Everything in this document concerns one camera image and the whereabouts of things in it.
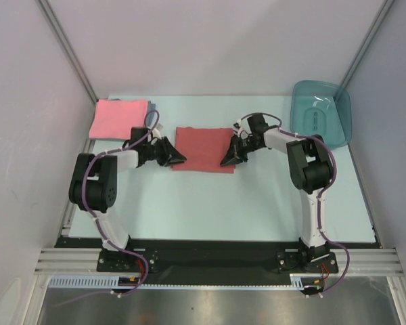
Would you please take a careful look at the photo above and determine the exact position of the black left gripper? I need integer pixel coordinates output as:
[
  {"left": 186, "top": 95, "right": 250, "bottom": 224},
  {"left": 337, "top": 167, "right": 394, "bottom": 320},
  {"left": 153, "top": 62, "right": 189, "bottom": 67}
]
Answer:
[{"left": 143, "top": 137, "right": 186, "bottom": 167}]

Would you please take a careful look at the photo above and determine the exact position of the red t shirt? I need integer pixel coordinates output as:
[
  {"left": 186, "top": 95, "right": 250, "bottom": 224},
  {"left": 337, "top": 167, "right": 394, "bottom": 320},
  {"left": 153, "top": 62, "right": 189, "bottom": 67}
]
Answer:
[{"left": 171, "top": 127, "right": 235, "bottom": 174}]

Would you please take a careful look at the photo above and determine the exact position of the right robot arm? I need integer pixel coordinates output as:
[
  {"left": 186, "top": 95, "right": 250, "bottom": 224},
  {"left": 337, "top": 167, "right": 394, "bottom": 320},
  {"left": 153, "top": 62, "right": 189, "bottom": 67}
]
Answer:
[{"left": 220, "top": 113, "right": 337, "bottom": 272}]

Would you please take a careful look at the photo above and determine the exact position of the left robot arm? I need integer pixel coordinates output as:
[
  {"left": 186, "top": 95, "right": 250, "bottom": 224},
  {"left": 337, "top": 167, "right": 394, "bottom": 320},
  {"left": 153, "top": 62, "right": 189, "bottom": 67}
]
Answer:
[{"left": 68, "top": 127, "right": 187, "bottom": 271}]

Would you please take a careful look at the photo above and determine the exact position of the folded grey t shirt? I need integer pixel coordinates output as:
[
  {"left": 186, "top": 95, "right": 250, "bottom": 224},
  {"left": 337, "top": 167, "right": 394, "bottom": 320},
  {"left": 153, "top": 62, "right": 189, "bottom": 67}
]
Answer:
[{"left": 107, "top": 97, "right": 158, "bottom": 144}]

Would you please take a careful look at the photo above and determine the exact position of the folded pink t shirt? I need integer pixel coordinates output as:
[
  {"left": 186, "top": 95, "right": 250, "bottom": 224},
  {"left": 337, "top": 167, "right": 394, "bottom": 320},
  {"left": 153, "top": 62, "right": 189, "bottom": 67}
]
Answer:
[{"left": 89, "top": 100, "right": 149, "bottom": 140}]

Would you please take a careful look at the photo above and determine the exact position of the teal plastic basin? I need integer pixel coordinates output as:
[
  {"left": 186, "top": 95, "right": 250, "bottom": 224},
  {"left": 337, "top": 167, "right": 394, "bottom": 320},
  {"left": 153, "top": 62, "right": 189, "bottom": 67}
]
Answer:
[{"left": 290, "top": 80, "right": 352, "bottom": 150}]

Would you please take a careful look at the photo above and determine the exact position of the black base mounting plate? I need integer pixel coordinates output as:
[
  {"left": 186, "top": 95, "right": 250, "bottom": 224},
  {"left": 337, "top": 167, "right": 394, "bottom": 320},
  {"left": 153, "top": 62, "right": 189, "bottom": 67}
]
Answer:
[{"left": 53, "top": 236, "right": 382, "bottom": 287}]

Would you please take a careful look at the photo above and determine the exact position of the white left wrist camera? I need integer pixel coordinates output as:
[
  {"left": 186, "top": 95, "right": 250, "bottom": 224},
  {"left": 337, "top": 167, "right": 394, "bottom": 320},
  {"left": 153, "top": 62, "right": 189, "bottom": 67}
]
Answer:
[{"left": 151, "top": 123, "right": 163, "bottom": 142}]

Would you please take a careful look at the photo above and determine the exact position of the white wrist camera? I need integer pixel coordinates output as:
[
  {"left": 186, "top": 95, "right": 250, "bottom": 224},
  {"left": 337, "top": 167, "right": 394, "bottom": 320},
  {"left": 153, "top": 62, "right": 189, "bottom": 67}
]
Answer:
[
  {"left": 232, "top": 119, "right": 249, "bottom": 139},
  {"left": 151, "top": 123, "right": 163, "bottom": 142}
]

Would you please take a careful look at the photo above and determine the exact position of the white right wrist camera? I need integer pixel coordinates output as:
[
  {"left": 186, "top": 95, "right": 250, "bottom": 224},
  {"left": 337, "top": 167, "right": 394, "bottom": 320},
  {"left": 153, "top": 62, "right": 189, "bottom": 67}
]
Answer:
[{"left": 232, "top": 119, "right": 249, "bottom": 139}]

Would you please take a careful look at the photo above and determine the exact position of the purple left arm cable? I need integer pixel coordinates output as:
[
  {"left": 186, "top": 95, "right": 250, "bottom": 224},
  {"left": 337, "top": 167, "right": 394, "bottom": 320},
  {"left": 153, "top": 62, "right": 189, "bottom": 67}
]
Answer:
[{"left": 50, "top": 110, "right": 160, "bottom": 307}]

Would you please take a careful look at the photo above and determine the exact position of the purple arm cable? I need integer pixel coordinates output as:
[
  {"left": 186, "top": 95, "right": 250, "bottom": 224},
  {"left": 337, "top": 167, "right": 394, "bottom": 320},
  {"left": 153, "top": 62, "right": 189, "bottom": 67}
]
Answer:
[
  {"left": 50, "top": 110, "right": 160, "bottom": 307},
  {"left": 238, "top": 113, "right": 353, "bottom": 299}
]

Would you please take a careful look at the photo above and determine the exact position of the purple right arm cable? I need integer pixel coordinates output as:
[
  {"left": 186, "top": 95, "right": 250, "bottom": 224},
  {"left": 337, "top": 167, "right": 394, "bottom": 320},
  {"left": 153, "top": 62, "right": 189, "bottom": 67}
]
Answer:
[{"left": 238, "top": 113, "right": 353, "bottom": 299}]

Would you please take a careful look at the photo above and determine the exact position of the aluminium front rail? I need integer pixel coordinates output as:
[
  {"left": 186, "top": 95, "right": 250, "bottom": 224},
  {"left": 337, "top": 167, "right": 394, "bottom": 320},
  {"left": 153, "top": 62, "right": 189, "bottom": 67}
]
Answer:
[{"left": 35, "top": 248, "right": 404, "bottom": 277}]

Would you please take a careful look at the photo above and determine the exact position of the grey slotted cable duct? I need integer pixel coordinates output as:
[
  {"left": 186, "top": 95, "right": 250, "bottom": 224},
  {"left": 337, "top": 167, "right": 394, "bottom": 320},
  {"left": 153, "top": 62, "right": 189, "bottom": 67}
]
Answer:
[{"left": 49, "top": 274, "right": 324, "bottom": 290}]

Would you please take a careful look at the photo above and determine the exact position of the left aluminium corner post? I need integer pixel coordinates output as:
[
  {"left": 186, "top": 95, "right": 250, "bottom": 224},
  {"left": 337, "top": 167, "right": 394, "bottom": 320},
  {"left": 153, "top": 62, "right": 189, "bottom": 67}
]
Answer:
[{"left": 35, "top": 0, "right": 98, "bottom": 104}]

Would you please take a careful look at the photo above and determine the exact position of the aluminium corner post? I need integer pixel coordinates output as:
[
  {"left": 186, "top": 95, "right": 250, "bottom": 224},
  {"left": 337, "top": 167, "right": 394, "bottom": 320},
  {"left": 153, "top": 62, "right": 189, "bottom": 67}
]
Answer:
[
  {"left": 340, "top": 0, "right": 397, "bottom": 89},
  {"left": 35, "top": 0, "right": 98, "bottom": 104}
]

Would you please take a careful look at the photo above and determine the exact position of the right aluminium corner post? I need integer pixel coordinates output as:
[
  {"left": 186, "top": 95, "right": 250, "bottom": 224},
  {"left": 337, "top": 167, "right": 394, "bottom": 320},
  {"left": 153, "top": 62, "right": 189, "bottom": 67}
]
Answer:
[{"left": 340, "top": 0, "right": 397, "bottom": 89}]

